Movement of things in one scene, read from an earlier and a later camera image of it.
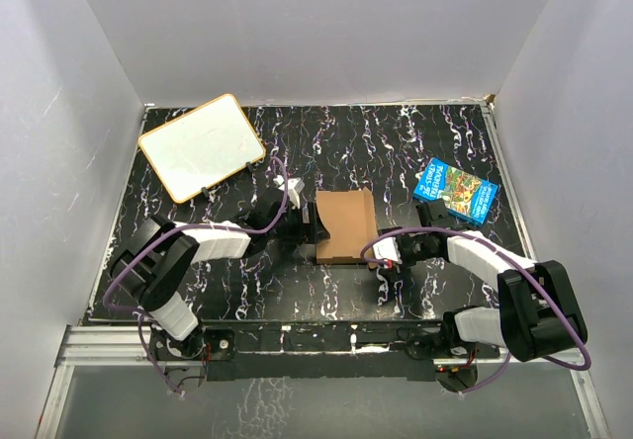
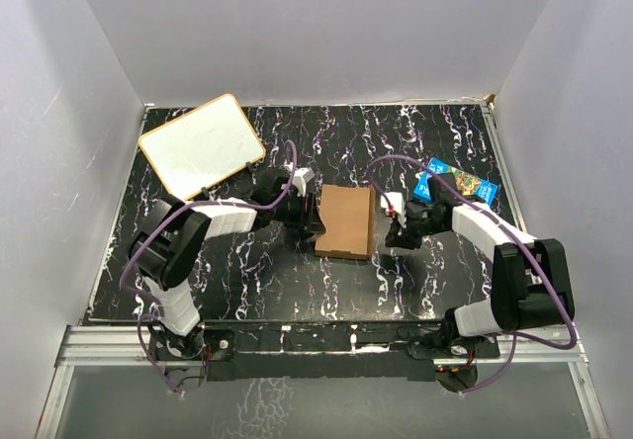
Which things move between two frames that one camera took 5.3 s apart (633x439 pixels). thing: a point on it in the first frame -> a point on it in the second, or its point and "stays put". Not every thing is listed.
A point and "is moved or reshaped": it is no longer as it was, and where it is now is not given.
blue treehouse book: (468, 197) stays put
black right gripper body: (414, 248) -> (418, 224)
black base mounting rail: (330, 352) stays put
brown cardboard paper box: (349, 218) is moved or reshaped
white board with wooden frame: (202, 147) stays put
